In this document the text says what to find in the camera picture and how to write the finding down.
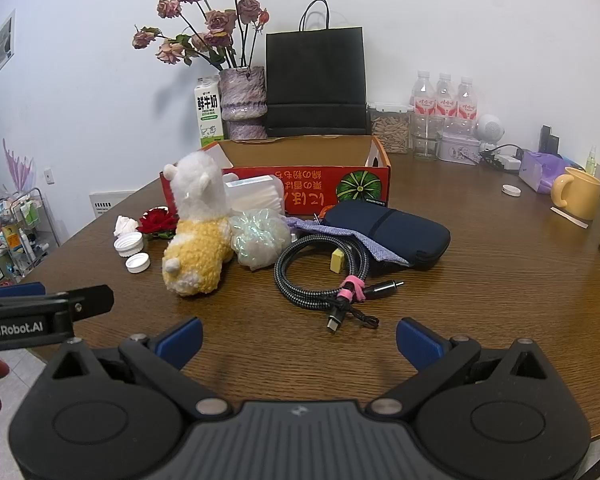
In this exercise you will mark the purple cloth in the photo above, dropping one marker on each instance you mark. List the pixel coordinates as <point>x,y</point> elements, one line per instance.
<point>330,230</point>

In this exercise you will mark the wall poster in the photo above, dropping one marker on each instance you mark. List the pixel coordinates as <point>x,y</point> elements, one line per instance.
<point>5,40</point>

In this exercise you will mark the yellow mug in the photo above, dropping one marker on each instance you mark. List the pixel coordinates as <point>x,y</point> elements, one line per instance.
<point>582,192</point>

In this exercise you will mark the white paper strip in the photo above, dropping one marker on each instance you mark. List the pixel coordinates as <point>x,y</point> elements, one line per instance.
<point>570,217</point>

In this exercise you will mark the small yellow block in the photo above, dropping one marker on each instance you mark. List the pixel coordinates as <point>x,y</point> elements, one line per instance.
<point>337,261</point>

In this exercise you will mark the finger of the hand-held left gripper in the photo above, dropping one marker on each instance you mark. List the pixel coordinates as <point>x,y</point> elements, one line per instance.
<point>20,290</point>
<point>92,302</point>

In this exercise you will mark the white round speaker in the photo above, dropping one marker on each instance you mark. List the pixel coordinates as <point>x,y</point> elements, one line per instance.
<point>489,127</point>

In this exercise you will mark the white green milk carton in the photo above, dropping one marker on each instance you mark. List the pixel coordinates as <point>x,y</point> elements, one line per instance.
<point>209,110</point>

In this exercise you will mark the mottled purple ceramic vase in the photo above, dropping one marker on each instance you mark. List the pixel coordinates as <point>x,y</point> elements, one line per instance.
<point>242,95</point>

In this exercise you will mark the red artificial rose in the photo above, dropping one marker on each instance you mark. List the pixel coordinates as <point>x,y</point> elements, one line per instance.
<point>157,221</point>

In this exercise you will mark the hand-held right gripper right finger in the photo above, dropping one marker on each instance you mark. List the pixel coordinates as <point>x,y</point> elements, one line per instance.
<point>417,342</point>

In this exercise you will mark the pink label water bottle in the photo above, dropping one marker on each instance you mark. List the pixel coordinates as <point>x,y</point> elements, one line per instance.
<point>467,102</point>
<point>423,97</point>
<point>445,100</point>

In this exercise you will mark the small white cap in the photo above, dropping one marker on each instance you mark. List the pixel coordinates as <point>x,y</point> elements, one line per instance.
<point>137,264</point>

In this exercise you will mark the white printed tin box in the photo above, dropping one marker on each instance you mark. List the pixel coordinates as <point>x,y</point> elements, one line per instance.
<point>457,150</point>

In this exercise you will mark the clear container of pellets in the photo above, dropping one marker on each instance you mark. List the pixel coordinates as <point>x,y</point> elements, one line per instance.
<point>390,132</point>

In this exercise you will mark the white flat panel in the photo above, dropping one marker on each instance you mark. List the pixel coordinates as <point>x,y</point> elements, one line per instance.
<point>107,203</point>

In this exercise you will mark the red orange cardboard box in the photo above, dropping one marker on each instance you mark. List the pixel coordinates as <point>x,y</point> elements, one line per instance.
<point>300,192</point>

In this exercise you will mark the small green spray bottle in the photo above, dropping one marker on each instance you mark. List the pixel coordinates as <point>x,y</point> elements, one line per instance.
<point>591,162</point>

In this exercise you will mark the navy zip pouch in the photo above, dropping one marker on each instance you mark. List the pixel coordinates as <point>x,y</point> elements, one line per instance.
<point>410,235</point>

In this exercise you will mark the white yellow alpaca plush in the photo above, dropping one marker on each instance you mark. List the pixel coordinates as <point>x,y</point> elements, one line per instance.
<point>200,240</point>

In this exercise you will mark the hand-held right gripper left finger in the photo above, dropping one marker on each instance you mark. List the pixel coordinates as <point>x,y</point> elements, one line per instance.
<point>180,342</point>

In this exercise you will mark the white wall socket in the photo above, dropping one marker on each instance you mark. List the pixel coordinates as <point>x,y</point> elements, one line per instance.
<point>48,176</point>

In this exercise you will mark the black upright device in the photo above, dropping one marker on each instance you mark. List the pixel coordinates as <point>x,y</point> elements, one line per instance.
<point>547,137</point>

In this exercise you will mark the clear glass cup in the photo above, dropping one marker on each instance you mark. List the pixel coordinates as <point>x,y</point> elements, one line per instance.
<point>426,147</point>

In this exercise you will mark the purple tissue pack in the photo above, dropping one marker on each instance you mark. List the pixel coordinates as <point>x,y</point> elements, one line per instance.
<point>540,170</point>

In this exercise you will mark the white threaded bottle cap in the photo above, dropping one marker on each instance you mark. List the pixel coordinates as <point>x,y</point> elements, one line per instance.
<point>128,244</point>

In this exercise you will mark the white round lid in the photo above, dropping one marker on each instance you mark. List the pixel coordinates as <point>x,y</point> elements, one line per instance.
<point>511,190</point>

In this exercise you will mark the purple wall decal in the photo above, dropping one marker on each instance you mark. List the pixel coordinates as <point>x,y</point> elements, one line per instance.
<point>17,165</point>

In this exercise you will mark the dried pink rose bouquet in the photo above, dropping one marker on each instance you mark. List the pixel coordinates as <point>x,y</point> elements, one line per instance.
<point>217,20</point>

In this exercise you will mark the black paper bag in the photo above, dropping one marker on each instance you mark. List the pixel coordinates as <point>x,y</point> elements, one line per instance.
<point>315,80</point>

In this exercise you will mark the wooden desk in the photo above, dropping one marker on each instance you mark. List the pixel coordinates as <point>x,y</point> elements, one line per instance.
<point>505,310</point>

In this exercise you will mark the clear cotton pad box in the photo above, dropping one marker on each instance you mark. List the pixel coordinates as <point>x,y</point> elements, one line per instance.
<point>252,195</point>

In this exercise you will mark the white charger plug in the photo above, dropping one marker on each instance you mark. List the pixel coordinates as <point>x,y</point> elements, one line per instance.
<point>509,162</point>

